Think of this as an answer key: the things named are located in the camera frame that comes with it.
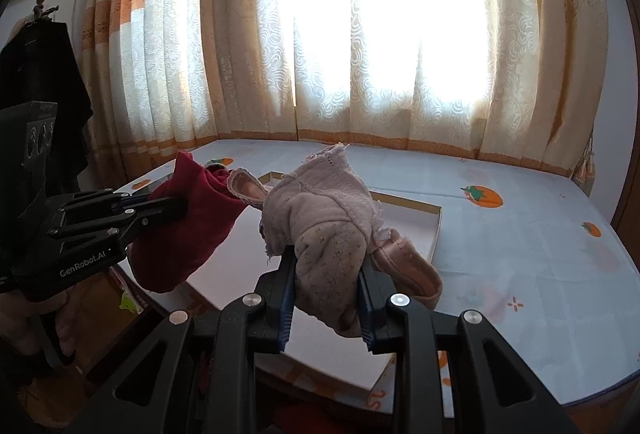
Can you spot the dusty pink dotted underwear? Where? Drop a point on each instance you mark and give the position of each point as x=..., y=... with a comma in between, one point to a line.
x=325, y=212

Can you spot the white persimmon print tablecloth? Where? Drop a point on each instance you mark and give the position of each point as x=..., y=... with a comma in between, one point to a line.
x=545, y=269

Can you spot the black hanging coat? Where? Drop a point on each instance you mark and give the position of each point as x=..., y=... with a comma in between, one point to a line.
x=39, y=64

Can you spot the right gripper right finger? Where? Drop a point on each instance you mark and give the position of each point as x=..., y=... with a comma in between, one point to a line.
x=452, y=371

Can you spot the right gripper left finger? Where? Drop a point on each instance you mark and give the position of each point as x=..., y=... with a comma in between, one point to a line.
x=197, y=376

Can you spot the green yellow fabric bag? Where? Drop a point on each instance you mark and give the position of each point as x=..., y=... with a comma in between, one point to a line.
x=127, y=302

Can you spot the person left hand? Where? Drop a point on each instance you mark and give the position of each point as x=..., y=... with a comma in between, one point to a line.
x=19, y=321

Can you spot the shallow cardboard box tray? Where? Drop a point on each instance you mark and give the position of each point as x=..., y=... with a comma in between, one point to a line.
x=236, y=265

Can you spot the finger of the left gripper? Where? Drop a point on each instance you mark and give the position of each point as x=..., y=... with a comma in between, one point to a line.
x=103, y=201
x=70, y=233

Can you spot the red grey underwear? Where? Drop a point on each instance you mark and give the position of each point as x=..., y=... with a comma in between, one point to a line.
x=164, y=257

